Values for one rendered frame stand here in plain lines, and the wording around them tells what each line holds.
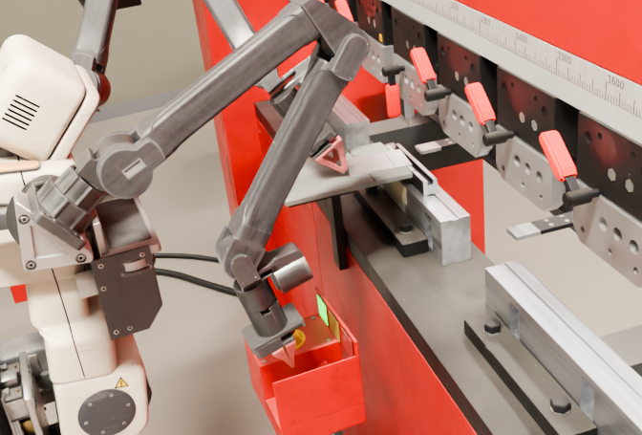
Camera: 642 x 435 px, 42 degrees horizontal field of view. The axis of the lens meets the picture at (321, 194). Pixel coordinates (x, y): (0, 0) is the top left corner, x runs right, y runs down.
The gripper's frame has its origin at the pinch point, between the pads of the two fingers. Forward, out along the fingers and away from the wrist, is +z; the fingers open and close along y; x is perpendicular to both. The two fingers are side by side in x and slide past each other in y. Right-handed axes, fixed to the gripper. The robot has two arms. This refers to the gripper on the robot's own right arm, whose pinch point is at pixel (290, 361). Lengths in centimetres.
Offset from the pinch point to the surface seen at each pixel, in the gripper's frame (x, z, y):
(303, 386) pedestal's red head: -5.1, 1.9, -0.2
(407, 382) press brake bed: -4.7, 14.1, 17.1
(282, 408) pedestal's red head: -5.1, 3.8, -5.1
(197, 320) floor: 142, 80, -17
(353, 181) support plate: 22.8, -12.9, 28.3
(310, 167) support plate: 33.8, -14.0, 23.5
